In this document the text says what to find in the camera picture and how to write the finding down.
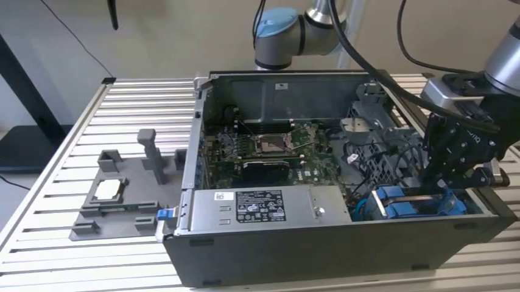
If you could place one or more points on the grey parts rack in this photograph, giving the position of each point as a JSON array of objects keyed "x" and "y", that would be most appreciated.
[{"x": 134, "y": 213}]

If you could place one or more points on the green motherboard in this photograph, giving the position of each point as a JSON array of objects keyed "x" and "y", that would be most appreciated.
[{"x": 317, "y": 170}]

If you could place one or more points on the open black PC case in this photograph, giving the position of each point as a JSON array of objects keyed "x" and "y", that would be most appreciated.
[{"x": 305, "y": 258}]

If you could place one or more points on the black monitor stand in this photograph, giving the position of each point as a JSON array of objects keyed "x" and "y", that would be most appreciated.
[{"x": 28, "y": 146}]

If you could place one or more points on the white case sticker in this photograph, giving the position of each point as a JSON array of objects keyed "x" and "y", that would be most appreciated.
[{"x": 281, "y": 86}]

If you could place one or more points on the thin metal locking lever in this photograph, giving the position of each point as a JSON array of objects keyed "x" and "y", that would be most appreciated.
[{"x": 305, "y": 141}]

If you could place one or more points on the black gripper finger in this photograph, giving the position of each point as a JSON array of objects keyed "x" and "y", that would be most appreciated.
[
  {"x": 471, "y": 178},
  {"x": 436, "y": 146}
]

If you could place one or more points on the silver power supply unit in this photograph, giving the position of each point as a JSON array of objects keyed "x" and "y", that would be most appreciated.
[{"x": 211, "y": 213}]

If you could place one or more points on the black antenna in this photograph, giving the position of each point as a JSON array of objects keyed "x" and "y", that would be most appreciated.
[{"x": 113, "y": 15}]

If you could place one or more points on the CPU socket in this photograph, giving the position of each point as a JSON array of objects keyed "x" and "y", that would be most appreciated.
[{"x": 270, "y": 144}]

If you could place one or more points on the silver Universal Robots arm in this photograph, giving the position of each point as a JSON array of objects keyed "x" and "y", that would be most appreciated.
[{"x": 276, "y": 45}]

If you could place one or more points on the white upright pole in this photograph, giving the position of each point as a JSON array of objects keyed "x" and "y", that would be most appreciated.
[{"x": 352, "y": 54}]

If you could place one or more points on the grey drive cage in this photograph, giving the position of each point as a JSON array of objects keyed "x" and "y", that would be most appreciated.
[{"x": 365, "y": 152}]

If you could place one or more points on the blue case latch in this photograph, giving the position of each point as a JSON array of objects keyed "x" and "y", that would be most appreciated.
[{"x": 163, "y": 214}]

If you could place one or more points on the metal disk bay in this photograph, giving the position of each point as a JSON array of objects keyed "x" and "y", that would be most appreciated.
[{"x": 479, "y": 200}]

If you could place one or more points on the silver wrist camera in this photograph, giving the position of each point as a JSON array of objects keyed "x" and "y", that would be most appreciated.
[{"x": 440, "y": 91}]

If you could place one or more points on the blue disk carrier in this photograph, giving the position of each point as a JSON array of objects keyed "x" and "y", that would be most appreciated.
[{"x": 400, "y": 210}]

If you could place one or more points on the black RAM slot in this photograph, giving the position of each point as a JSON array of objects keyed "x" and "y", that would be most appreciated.
[{"x": 264, "y": 123}]

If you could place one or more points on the silver CPU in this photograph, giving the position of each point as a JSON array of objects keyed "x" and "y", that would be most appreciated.
[{"x": 109, "y": 189}]

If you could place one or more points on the black heatsink block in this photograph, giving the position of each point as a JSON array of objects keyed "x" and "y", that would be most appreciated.
[{"x": 266, "y": 173}]

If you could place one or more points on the hard disk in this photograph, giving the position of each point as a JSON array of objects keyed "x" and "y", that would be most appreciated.
[{"x": 392, "y": 194}]

